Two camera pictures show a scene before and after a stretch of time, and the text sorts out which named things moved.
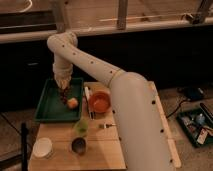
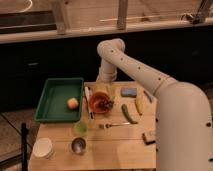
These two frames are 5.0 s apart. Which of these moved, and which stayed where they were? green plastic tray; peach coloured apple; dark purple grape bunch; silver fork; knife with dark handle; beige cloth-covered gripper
Moved: beige cloth-covered gripper; dark purple grape bunch
Stayed: green plastic tray; peach coloured apple; knife with dark handle; silver fork
